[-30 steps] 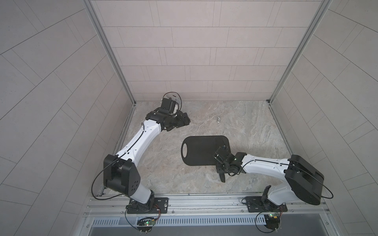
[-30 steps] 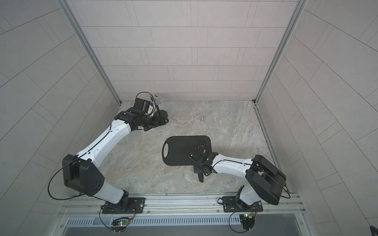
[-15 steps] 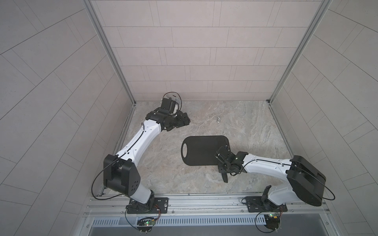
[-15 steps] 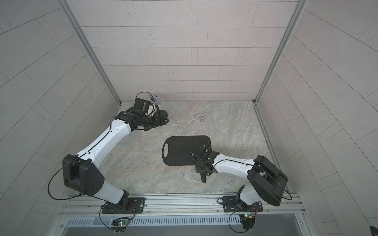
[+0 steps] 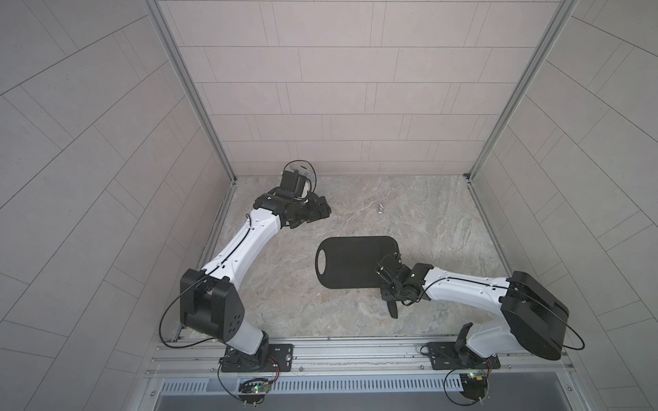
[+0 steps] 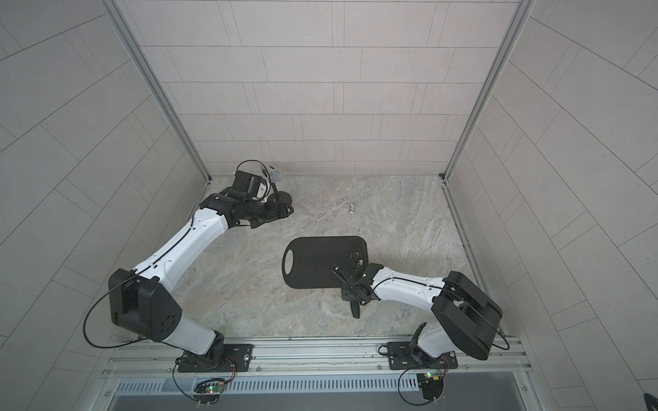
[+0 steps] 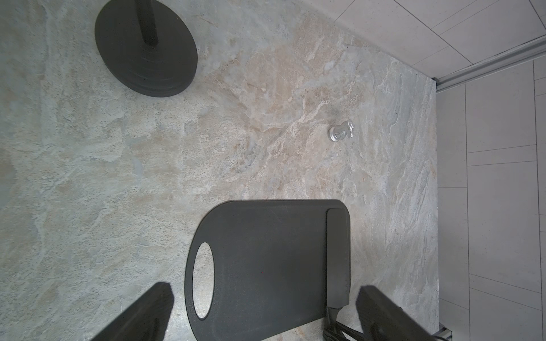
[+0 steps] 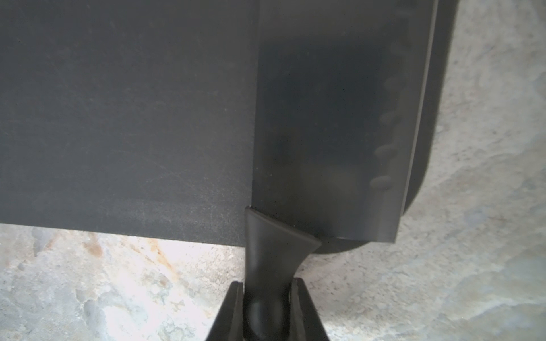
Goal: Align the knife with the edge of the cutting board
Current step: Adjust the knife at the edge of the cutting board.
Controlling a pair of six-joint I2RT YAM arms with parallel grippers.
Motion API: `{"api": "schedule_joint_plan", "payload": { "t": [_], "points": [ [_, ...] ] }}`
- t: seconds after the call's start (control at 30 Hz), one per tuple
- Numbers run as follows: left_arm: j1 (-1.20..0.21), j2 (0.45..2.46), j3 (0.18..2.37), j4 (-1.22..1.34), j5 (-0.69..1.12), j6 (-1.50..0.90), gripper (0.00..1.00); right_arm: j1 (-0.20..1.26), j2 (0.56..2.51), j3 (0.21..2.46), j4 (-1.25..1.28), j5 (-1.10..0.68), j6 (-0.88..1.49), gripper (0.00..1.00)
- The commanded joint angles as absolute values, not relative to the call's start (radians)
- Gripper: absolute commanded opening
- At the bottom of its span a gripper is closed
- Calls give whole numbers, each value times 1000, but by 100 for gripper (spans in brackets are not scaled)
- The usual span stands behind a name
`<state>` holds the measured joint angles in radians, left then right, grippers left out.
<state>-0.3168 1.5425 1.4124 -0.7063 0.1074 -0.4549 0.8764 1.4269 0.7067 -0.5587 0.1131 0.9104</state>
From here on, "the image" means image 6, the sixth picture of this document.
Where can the corner aluminium post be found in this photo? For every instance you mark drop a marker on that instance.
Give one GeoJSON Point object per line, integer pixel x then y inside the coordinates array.
{"type": "Point", "coordinates": [519, 18]}
{"type": "Point", "coordinates": [122, 29]}

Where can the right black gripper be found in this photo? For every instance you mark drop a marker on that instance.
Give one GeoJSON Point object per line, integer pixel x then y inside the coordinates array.
{"type": "Point", "coordinates": [345, 295]}

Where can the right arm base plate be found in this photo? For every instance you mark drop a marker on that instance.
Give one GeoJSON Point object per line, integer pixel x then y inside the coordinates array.
{"type": "Point", "coordinates": [402, 356]}

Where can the black microphone stand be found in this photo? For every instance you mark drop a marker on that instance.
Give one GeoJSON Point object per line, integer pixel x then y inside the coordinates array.
{"type": "Point", "coordinates": [280, 199]}

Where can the right green circuit board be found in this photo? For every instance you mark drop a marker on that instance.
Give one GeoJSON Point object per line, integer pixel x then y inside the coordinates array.
{"type": "Point", "coordinates": [431, 386]}

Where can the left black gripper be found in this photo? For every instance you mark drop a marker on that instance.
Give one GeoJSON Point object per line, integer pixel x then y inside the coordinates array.
{"type": "Point", "coordinates": [262, 214]}

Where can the left green circuit board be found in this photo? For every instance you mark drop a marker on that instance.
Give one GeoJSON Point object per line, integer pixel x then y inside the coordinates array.
{"type": "Point", "coordinates": [209, 391]}

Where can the aluminium rail frame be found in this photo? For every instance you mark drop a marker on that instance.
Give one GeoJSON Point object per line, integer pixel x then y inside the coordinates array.
{"type": "Point", "coordinates": [307, 356]}

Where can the black knife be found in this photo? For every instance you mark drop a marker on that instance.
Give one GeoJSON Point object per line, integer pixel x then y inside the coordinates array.
{"type": "Point", "coordinates": [355, 309]}

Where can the right corner aluminium post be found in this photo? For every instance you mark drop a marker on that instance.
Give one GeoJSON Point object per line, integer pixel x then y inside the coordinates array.
{"type": "Point", "coordinates": [519, 18]}

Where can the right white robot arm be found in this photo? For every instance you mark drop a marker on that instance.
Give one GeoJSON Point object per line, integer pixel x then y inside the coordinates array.
{"type": "Point", "coordinates": [466, 318]}

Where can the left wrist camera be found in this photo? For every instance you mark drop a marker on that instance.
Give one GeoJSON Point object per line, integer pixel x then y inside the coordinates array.
{"type": "Point", "coordinates": [250, 185]}

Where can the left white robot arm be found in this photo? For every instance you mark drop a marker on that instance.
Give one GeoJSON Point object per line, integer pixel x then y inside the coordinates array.
{"type": "Point", "coordinates": [140, 299]}

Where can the green circuit board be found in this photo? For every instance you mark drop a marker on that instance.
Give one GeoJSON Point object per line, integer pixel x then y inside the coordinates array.
{"type": "Point", "coordinates": [209, 391]}
{"type": "Point", "coordinates": [431, 386]}

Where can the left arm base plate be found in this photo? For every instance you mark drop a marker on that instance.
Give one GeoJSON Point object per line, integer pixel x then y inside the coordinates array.
{"type": "Point", "coordinates": [226, 358]}

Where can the left corner aluminium post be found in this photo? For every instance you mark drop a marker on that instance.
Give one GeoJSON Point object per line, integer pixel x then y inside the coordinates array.
{"type": "Point", "coordinates": [122, 29]}

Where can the black cutting board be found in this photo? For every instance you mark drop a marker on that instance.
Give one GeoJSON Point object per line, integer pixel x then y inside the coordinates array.
{"type": "Point", "coordinates": [309, 262]}

